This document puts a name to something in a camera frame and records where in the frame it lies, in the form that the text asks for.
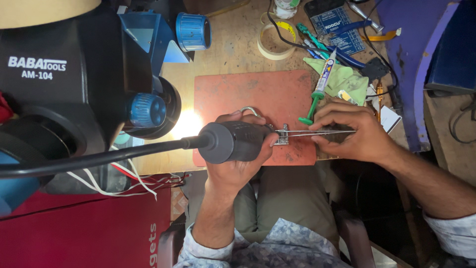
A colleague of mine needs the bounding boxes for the person's right hand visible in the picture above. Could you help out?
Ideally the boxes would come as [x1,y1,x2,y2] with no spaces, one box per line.
[308,98,395,165]

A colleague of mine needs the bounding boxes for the person's left hand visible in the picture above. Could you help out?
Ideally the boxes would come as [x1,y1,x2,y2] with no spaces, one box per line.
[206,110,280,194]

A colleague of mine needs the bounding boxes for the black hot air gun handle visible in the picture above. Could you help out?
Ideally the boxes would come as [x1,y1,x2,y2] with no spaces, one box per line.
[197,121,278,165]

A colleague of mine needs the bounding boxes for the silver metal tweezers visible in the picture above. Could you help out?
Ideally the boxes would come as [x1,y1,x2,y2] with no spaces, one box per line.
[276,129,357,137]

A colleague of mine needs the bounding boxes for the white card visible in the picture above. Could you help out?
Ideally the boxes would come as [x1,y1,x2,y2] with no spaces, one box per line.
[379,105,402,134]

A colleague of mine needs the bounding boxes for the small foil packet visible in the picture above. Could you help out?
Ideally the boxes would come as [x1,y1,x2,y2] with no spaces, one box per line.
[336,89,358,106]

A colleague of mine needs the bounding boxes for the gold screwdriver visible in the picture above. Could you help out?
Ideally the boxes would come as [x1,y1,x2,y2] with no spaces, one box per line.
[375,80,384,123]

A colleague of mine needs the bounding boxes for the light green cloth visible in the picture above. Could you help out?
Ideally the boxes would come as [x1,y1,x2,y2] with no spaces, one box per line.
[303,57,370,107]

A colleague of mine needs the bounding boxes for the small metal circuit board part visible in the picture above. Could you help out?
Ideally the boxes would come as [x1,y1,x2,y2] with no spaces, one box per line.
[274,124,290,146]

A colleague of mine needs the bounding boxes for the green flux syringe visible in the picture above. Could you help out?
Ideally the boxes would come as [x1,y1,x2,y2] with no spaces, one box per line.
[298,48,337,126]

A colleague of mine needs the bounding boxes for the person's olive trousers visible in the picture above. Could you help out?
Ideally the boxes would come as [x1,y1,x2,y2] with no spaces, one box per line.
[185,164,341,246]

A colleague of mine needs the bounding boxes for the orange silicone work mat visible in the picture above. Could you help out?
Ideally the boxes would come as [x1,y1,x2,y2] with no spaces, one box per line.
[192,69,317,167]

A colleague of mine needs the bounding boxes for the yellow flex strip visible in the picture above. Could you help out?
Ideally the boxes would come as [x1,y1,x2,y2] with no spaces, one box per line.
[358,28,402,42]

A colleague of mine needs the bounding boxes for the silver metal tool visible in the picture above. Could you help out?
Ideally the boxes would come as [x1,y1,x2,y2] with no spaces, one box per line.
[345,0,384,34]

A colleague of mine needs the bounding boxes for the dark blue box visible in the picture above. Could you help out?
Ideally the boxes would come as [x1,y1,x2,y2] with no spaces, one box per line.
[424,0,476,96]

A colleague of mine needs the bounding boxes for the beige masking tape roll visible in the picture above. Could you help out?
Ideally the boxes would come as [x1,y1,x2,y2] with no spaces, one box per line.
[257,20,299,61]

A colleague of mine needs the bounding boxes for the white roll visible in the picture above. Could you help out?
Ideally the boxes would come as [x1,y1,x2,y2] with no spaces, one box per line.
[273,0,301,20]

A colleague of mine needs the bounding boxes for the red box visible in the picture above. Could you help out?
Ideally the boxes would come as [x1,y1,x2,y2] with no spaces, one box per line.
[0,174,172,268]

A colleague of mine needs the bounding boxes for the black and blue microscope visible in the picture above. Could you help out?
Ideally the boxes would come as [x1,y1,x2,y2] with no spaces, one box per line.
[0,0,213,218]

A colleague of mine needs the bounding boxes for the beige round lid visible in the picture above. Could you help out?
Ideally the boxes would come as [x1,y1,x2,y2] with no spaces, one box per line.
[0,0,102,30]

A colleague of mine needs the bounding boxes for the grey metal wire hook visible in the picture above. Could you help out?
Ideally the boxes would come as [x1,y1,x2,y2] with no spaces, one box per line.
[239,106,263,119]

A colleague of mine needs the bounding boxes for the red wires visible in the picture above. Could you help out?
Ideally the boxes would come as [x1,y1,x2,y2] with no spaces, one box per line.
[111,163,193,187]

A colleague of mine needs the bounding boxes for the blue handled pliers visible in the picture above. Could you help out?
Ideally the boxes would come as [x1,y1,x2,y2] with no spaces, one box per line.
[324,20,373,70]

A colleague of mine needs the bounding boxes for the black cable bundle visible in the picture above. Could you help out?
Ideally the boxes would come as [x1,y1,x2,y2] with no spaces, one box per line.
[448,100,476,145]

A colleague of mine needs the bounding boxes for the green handled tool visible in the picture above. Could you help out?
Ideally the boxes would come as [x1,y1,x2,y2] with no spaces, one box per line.
[296,23,331,60]

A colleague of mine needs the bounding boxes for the white wires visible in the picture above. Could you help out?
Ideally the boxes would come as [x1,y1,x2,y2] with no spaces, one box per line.
[66,144,186,202]

